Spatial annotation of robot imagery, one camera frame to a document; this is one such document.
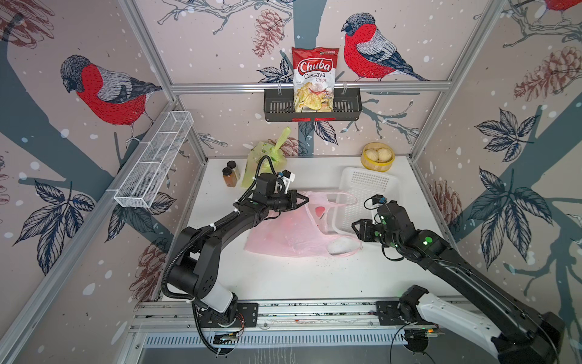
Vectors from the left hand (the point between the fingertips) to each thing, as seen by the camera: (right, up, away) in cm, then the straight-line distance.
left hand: (312, 197), depth 82 cm
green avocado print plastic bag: (-21, +20, +16) cm, 33 cm away
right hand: (+15, -9, -5) cm, 18 cm away
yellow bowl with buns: (+37, +18, +35) cm, 54 cm away
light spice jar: (-37, +13, +24) cm, 46 cm away
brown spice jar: (-38, +7, +22) cm, 44 cm away
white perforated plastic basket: (+26, +4, +23) cm, 35 cm away
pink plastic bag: (-3, -14, +4) cm, 15 cm away
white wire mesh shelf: (-57, +4, -12) cm, 58 cm away
